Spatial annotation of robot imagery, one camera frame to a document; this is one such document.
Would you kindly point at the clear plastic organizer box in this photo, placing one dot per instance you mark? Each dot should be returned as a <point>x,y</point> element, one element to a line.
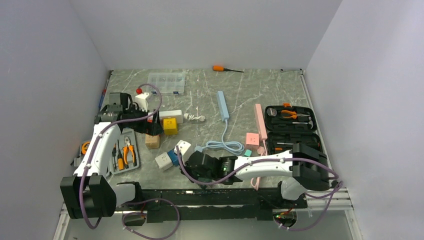
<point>168,83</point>

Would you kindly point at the teal small plug adapter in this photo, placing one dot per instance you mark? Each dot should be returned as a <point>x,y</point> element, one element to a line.
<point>247,153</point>

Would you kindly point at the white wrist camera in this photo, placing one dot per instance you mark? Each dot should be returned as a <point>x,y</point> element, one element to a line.
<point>142,99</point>
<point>185,149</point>

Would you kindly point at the pink power strip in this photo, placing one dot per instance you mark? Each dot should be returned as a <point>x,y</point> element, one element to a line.
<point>260,122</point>

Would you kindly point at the blue red pen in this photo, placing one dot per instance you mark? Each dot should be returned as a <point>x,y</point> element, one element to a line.
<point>103,94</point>

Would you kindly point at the black tool case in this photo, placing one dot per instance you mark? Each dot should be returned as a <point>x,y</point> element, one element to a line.
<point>283,134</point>

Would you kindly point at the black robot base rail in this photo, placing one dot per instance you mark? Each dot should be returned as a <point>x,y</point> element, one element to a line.
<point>213,204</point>

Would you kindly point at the grey tool tray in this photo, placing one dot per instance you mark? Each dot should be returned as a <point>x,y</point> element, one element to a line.
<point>116,164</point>

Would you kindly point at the pink cube socket adapter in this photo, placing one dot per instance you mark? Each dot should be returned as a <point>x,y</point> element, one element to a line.
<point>252,141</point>

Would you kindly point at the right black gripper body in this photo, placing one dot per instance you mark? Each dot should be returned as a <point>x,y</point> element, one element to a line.
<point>207,175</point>

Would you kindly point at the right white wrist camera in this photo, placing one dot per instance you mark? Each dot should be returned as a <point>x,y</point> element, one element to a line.
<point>185,149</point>

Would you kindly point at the orange pliers in tray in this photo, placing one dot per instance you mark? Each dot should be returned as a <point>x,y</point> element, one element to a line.
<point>129,148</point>

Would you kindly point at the orange pliers in case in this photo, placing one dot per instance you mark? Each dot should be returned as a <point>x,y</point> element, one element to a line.
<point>294,116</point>

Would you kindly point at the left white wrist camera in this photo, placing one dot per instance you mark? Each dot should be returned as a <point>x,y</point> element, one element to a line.
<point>142,99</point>

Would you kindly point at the yellow cube socket adapter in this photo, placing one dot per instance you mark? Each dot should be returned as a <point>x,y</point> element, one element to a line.
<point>170,126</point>

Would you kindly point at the blue cube socket adapter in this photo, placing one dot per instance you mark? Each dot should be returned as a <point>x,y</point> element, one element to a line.
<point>173,157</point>

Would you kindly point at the white cube socket adapter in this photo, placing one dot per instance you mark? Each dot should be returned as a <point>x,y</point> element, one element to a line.
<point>164,161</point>

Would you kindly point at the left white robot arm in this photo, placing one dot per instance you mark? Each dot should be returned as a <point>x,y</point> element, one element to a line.
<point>87,193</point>

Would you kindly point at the beige cube socket adapter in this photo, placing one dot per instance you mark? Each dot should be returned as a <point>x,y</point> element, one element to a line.
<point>152,141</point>

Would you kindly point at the white power strip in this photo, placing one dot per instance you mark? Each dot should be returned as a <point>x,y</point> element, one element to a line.
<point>169,114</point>

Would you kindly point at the orange handled screwdriver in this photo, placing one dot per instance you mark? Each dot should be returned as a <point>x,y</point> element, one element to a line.
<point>218,68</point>

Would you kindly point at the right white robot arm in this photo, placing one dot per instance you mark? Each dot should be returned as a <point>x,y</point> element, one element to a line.
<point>302,168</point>

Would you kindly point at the orange tape measure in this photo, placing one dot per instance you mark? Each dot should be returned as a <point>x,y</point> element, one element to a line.
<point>84,147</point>

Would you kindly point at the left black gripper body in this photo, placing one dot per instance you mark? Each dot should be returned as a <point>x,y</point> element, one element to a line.
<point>142,125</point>

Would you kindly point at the light blue power strip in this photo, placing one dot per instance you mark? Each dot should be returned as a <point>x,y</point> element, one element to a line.
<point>222,105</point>

